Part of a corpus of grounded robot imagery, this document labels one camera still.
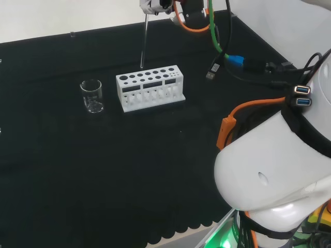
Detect blue cable connector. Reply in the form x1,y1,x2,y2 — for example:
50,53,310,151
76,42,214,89
227,54,245,67

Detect black hub with blue ports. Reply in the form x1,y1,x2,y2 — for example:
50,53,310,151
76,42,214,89
283,84,313,108

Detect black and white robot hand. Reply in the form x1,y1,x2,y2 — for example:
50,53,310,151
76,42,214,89
139,0,173,16

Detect white test tube rack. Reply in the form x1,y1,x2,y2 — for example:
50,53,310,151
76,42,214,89
115,65,187,114

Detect clear glass beaker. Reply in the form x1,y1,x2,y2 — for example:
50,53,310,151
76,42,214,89
79,79,105,114

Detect clear glass rod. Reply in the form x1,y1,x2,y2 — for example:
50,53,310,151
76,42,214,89
140,12,149,69

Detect orange cable with flat plug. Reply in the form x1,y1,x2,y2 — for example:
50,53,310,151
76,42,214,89
216,96,288,151

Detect grey base plate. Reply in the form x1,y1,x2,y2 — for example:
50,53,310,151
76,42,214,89
193,207,240,248

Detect black cable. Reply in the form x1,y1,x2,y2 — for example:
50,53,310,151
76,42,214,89
221,0,294,87

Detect yellow stop button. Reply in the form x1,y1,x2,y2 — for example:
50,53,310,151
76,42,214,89
307,204,331,228

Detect green cable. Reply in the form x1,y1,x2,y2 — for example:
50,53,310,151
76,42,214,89
207,0,231,60

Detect black bench cloth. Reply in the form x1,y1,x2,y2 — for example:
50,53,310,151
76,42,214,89
0,9,298,248

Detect silver USB plug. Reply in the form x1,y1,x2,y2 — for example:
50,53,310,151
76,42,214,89
205,61,221,81

